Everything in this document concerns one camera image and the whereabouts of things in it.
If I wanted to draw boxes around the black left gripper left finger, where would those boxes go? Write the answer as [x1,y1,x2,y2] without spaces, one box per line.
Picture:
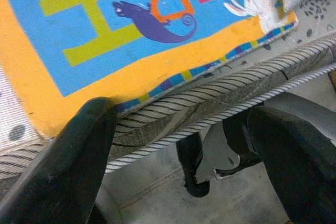
[0,97,118,224]

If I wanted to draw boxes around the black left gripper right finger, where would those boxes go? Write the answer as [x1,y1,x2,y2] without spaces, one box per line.
[246,105,336,224]

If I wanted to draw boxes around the colourful children's board book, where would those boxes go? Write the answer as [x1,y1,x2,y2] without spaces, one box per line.
[0,0,299,138]

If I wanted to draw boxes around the robot left leg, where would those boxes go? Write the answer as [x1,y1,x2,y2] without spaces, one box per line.
[175,107,263,198]

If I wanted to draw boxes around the grey quilted mattress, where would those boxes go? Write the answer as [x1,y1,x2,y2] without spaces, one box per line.
[0,0,336,201]

